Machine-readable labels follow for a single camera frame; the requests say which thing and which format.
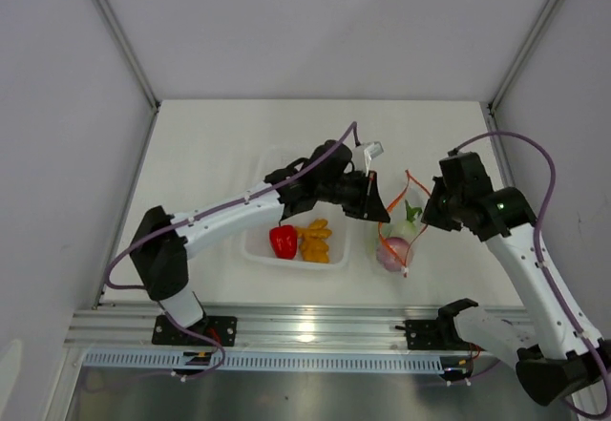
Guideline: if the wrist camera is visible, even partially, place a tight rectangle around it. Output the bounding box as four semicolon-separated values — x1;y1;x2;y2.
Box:
351;141;384;174
439;152;494;200

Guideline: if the white radish with leaves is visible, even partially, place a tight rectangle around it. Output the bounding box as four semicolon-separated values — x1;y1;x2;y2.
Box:
392;200;423;242

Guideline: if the left aluminium frame post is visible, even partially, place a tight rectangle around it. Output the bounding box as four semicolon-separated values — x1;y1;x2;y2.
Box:
91;0;160;111

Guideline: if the white plastic basket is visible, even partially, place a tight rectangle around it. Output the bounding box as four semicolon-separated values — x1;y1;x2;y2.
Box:
242;146;351;270

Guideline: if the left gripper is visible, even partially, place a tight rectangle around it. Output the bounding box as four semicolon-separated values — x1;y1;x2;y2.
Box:
317;170;390;224

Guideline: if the red bell pepper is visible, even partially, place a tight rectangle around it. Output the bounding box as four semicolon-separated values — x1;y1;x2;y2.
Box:
268;224;298;260

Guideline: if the purple onion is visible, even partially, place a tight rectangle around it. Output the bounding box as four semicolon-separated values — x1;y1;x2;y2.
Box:
375;237;413;274

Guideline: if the clear zip top bag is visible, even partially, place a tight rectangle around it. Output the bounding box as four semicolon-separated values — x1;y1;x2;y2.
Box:
365;169;431;279

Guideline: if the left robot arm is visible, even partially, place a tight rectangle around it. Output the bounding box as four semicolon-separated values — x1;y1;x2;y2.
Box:
129;139;390;345

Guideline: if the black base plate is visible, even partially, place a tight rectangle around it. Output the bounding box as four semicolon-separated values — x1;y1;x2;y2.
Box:
152;315;238;347
394;316;478;351

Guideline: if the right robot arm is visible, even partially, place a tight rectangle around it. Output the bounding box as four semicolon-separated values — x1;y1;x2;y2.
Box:
423;174;610;406

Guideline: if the white slotted cable duct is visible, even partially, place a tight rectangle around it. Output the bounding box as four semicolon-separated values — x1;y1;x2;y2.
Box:
83;348;444;375

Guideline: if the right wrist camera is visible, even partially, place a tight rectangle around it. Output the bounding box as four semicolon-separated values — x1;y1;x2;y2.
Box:
439;152;494;200

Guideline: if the aluminium frame post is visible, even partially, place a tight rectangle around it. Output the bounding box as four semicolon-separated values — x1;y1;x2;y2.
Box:
91;0;160;111
488;0;565;116

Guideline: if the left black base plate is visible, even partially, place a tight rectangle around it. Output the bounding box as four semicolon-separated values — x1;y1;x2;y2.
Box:
152;315;238;347

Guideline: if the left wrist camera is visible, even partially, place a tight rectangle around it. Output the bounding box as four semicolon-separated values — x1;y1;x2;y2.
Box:
351;141;384;174

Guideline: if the right aluminium frame post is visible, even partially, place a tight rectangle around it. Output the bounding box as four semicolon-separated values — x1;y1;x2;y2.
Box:
488;0;565;116

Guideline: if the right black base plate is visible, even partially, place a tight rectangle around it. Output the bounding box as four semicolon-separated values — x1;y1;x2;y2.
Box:
394;316;478;351

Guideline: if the aluminium mounting rail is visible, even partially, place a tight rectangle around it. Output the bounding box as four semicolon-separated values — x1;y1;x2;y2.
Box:
64;302;536;353

